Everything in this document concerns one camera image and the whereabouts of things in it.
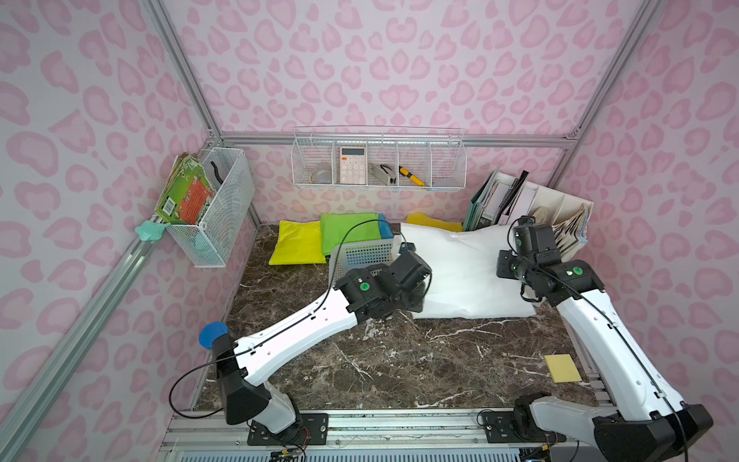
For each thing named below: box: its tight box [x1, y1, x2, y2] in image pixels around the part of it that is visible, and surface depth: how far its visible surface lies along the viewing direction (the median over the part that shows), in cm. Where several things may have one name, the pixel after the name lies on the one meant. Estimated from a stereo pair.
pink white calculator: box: [339, 146, 367, 184], surface depth 97 cm
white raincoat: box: [400, 223, 542, 319], surface depth 74 cm
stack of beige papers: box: [530, 203, 589, 261], surface depth 86 cm
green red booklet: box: [155, 152, 217, 225], surface depth 73 cm
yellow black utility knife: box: [398, 165, 432, 187], surface depth 100 cm
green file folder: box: [463, 168, 501, 231], surface depth 87 cm
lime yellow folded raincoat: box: [268, 220, 327, 266], surface depth 112 cm
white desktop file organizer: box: [476, 171, 594, 256], surface depth 92 cm
